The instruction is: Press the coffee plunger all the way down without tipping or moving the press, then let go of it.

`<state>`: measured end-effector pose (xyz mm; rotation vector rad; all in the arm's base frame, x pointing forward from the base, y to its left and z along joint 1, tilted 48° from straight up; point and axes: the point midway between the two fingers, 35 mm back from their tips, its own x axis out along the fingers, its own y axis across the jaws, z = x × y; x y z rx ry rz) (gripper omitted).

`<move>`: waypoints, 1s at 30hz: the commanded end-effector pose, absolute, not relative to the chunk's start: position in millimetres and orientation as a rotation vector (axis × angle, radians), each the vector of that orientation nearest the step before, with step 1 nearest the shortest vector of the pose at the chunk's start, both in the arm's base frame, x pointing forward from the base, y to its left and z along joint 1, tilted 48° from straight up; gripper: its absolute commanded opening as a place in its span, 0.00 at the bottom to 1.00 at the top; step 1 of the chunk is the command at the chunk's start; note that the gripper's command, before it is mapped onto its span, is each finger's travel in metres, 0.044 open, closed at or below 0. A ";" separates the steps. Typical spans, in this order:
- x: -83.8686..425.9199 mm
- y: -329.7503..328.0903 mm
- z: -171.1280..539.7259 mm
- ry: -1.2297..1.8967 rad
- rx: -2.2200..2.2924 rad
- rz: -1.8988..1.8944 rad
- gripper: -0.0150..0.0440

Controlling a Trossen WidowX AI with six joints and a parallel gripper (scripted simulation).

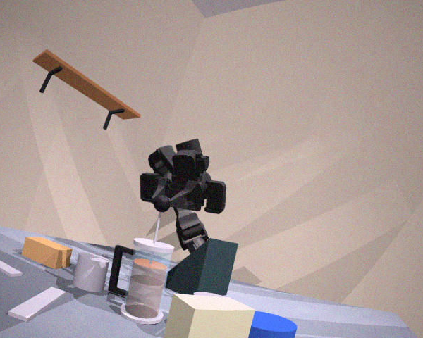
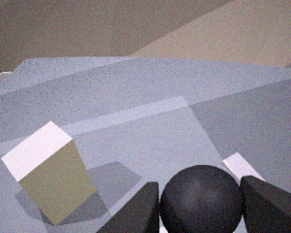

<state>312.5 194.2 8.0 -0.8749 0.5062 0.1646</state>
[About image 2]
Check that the white flat bar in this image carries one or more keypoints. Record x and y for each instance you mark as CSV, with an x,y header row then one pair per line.
x,y
239,167

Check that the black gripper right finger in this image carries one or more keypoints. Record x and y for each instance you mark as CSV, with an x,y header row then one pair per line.
x,y
266,207

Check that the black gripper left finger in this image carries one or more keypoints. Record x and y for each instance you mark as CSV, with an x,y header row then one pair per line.
x,y
139,215

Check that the glass french press with black handle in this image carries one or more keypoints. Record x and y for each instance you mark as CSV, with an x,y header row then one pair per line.
x,y
201,199

